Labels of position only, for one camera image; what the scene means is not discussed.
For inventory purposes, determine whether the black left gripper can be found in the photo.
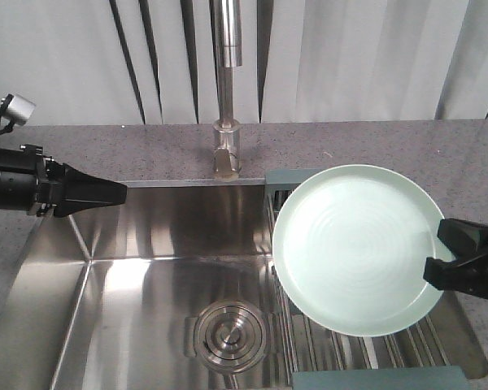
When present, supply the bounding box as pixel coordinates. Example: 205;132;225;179
0;144;127;216

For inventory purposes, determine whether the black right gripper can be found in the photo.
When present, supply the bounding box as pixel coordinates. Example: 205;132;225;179
423;219;488;300

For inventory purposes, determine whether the light green round plate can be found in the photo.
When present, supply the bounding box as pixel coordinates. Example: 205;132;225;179
272;164;452;337

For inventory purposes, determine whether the grey dish drying rack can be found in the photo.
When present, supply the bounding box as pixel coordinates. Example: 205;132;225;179
264;170;487;389

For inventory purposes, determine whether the white pleated curtain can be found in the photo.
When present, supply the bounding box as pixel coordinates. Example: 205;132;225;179
0;1;488;125

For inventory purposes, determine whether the stainless steel sink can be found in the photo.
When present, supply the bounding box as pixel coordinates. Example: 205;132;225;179
0;178;488;390

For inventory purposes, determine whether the steel sink drain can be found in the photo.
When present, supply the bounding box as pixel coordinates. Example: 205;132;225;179
183;300;271;375

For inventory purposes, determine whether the steel kitchen faucet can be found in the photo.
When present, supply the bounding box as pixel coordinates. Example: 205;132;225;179
210;0;242;181

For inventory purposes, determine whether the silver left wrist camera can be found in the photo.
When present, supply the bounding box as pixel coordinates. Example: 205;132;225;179
5;93;36;126

